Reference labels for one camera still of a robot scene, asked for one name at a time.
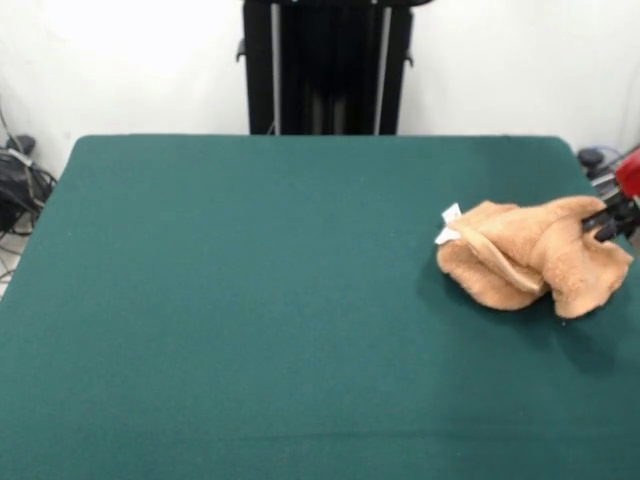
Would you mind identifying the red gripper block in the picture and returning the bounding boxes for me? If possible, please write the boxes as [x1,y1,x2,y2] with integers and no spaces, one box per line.
[580,144,640,244]

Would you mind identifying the tan terry towel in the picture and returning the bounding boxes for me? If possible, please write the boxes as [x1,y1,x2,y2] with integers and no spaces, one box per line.
[433,194,635,320]

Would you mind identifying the dark green table cloth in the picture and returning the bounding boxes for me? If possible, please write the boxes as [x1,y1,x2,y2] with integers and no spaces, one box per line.
[0,133,640,480]

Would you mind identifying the black cable tangle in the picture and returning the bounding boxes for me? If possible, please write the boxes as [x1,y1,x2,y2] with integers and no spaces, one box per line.
[579,144,626,199]
[0,107,59,281]

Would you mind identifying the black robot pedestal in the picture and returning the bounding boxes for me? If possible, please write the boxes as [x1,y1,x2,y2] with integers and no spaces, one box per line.
[235,0,416,136]

